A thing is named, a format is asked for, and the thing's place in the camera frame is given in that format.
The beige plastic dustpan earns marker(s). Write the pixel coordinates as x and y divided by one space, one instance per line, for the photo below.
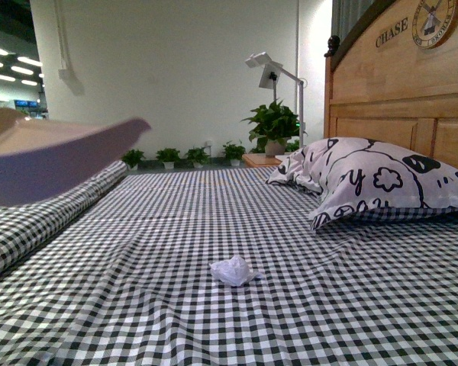
43 158

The wooden bed headboard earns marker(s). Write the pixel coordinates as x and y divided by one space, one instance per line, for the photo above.
382 85

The large potted green plant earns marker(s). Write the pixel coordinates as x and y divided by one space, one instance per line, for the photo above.
275 124

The white cartoon print pillow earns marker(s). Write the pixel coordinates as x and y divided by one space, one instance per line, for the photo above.
369 180

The far wooden nightstand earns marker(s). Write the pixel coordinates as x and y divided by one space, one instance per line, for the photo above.
259 160

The black white checkered bedsheet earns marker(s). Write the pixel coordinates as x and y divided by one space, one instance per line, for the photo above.
117 272

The white wall conduit box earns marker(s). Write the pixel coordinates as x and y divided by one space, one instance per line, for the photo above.
65 71

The small potted plant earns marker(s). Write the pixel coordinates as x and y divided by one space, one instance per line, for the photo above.
198 157
234 153
133 158
168 156

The white floor lamp stand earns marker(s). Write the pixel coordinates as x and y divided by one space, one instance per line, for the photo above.
284 85

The white paper ball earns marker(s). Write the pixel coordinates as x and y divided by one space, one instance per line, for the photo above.
234 272

